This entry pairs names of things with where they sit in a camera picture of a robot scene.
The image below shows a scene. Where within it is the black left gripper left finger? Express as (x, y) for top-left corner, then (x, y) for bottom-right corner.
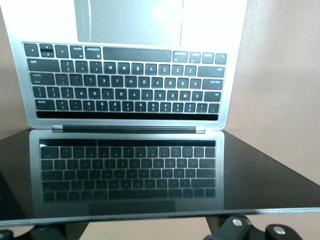
(0, 221), (88, 240)

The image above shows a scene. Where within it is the silver laptop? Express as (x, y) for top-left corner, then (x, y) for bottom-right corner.
(0, 0), (320, 225)

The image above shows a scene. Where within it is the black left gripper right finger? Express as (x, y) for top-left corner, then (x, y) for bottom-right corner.
(204, 216), (303, 240)

